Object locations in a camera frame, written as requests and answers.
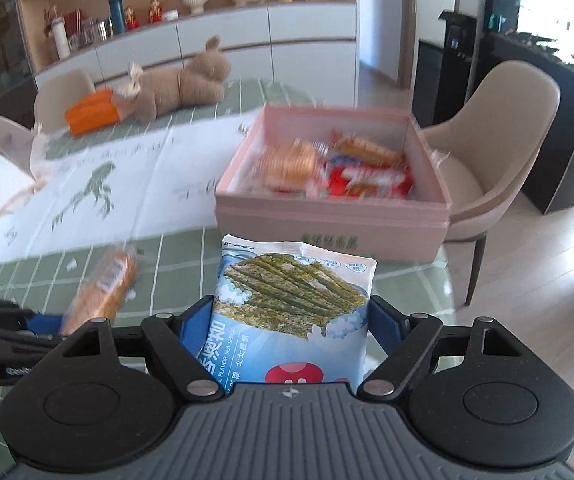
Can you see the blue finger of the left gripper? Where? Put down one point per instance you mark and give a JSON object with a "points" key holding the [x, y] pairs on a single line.
{"points": [[44, 324]]}

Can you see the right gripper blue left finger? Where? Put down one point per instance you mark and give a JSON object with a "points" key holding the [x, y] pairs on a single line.
{"points": [[194, 324]]}

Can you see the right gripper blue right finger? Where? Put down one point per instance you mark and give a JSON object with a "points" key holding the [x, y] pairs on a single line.
{"points": [[387, 324]]}

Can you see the long bread loaf pack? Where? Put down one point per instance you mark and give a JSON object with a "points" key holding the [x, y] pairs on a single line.
{"points": [[102, 294]]}

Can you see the blue seaweed snack bag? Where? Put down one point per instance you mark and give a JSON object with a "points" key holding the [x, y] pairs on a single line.
{"points": [[288, 313]]}

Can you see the red meat snack bag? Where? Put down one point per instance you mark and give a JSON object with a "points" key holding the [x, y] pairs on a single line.
{"points": [[344, 177]]}

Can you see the biscuit pack red ends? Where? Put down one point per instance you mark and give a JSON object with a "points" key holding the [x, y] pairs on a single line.
{"points": [[367, 151]]}

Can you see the round bread bun pack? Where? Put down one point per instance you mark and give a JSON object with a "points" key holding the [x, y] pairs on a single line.
{"points": [[289, 167]]}

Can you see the white printed table runner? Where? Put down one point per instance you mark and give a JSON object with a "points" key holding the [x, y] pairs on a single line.
{"points": [[129, 182]]}

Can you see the pink cardboard box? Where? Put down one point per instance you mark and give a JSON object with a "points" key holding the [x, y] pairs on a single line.
{"points": [[398, 230]]}

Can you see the beige dining chair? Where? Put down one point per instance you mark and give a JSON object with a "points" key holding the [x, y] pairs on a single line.
{"points": [[487, 150]]}

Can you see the orange tissue pouch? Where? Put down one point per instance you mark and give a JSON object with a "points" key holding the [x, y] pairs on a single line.
{"points": [[92, 113]]}

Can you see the beige chair left side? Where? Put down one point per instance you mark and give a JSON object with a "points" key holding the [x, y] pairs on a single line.
{"points": [[58, 95]]}

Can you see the brown plush rabbit toy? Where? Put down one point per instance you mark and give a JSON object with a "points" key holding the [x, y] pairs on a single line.
{"points": [[149, 94]]}

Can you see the black water dispenser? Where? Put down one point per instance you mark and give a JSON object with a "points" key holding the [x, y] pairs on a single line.
{"points": [[442, 72]]}

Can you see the white tumbler bottle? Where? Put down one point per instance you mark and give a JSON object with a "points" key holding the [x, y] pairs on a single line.
{"points": [[60, 38]]}

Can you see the teal thermos bottle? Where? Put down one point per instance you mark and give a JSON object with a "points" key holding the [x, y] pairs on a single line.
{"points": [[117, 17]]}

